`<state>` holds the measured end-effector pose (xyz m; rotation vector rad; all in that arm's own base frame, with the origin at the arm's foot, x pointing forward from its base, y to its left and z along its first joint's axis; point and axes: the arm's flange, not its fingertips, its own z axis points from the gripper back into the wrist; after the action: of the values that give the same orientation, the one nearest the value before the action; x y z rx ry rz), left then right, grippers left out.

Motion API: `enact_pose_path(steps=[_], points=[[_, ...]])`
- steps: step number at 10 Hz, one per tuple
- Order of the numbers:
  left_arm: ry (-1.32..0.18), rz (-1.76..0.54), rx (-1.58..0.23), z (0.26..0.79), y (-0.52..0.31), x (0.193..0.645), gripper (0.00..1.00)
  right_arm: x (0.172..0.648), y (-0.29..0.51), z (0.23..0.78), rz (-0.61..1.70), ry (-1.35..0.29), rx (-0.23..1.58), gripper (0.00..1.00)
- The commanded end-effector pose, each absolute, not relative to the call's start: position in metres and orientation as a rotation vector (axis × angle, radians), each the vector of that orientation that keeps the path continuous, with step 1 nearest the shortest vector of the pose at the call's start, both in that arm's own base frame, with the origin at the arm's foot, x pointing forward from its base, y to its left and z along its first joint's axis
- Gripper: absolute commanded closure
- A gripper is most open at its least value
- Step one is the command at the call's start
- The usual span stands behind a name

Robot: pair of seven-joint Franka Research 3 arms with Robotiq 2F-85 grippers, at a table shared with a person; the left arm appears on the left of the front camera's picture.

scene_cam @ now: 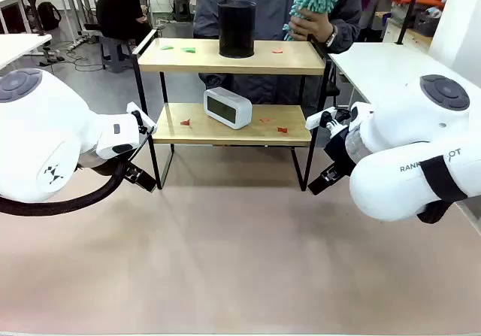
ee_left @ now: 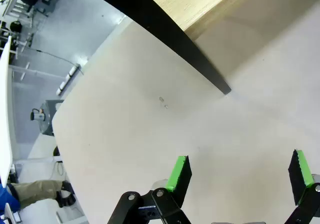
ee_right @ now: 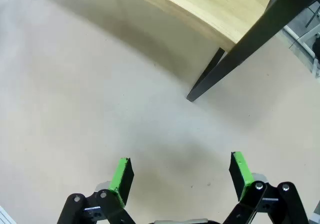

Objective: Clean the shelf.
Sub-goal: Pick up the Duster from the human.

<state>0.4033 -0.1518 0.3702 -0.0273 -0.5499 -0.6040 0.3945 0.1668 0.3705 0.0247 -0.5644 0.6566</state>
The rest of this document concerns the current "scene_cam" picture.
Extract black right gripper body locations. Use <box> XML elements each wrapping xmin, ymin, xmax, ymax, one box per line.
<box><xmin>323</xmin><ymin>127</ymin><xmax>356</xmax><ymax>178</ymax></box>

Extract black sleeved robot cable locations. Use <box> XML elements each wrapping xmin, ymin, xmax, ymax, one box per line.
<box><xmin>0</xmin><ymin>161</ymin><xmax>127</xmax><ymax>217</ymax></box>

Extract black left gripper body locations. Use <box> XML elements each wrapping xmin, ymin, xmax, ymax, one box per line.
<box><xmin>95</xmin><ymin>154</ymin><xmax>131</xmax><ymax>176</ymax></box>

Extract grey plastic stool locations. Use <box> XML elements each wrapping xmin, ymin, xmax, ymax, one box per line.
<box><xmin>99</xmin><ymin>37</ymin><xmax>135</xmax><ymax>74</ymax></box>

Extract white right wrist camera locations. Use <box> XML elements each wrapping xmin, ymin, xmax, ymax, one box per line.
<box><xmin>305</xmin><ymin>106</ymin><xmax>338</xmax><ymax>131</ymax></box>

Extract black cylinder container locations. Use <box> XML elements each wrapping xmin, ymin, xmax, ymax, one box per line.
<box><xmin>217</xmin><ymin>0</ymin><xmax>258</xmax><ymax>59</ymax></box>

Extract dark storage crate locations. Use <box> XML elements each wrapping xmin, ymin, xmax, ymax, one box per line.
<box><xmin>414</xmin><ymin>9</ymin><xmax>441</xmax><ymax>37</ymax></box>

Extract person's left forearm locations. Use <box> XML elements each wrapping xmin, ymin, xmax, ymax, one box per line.
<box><xmin>332</xmin><ymin>19</ymin><xmax>362</xmax><ymax>54</ymax></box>

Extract black backpack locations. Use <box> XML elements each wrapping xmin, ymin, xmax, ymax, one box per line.
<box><xmin>37</xmin><ymin>1</ymin><xmax>62</xmax><ymax>31</ymax></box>

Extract seated person in black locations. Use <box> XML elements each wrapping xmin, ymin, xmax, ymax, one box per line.
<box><xmin>95</xmin><ymin>0</ymin><xmax>152</xmax><ymax>41</ymax></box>

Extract two-tier wooden metal shelf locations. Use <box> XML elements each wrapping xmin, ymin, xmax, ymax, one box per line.
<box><xmin>131</xmin><ymin>29</ymin><xmax>335</xmax><ymax>193</ymax></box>

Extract large white table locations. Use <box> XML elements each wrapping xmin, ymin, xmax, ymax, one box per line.
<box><xmin>327</xmin><ymin>41</ymin><xmax>481</xmax><ymax>106</ymax></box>

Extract white digital alarm clock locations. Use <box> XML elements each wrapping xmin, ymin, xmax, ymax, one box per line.
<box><xmin>203</xmin><ymin>86</ymin><xmax>253</xmax><ymax>130</ymax></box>

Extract black strap on arm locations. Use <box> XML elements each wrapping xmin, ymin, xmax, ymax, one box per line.
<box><xmin>416</xmin><ymin>154</ymin><xmax>468</xmax><ymax>225</ymax></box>

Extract person's left hand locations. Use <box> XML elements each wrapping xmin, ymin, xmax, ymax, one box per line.
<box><xmin>289</xmin><ymin>8</ymin><xmax>336</xmax><ymax>44</ymax></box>

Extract black pole stand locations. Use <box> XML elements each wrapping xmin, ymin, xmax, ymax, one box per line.
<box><xmin>395</xmin><ymin>0</ymin><xmax>422</xmax><ymax>47</ymax></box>

